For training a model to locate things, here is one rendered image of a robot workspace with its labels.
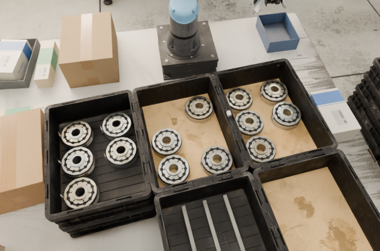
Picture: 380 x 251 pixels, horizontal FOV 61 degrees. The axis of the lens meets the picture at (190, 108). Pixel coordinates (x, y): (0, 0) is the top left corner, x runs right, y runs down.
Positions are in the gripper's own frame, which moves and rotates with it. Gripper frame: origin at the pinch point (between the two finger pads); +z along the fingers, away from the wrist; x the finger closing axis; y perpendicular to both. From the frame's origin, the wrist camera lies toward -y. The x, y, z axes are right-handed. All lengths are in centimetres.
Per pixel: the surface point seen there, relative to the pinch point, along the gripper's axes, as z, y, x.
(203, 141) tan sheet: -1, 61, -40
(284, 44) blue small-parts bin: 13.8, 9.7, 6.2
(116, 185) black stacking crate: -5, 74, -70
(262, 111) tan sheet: 2, 51, -16
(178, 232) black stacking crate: -3, 91, -52
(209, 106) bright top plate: -3, 49, -35
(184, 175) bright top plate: -5, 74, -47
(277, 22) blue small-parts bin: 18.1, -10.0, 8.7
